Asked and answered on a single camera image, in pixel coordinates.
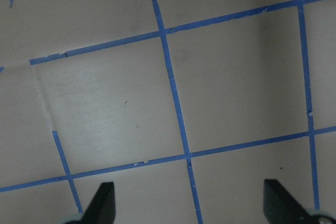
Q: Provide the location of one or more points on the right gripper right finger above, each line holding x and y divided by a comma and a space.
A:
279, 206

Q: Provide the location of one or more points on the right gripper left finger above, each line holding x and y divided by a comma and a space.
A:
102, 208

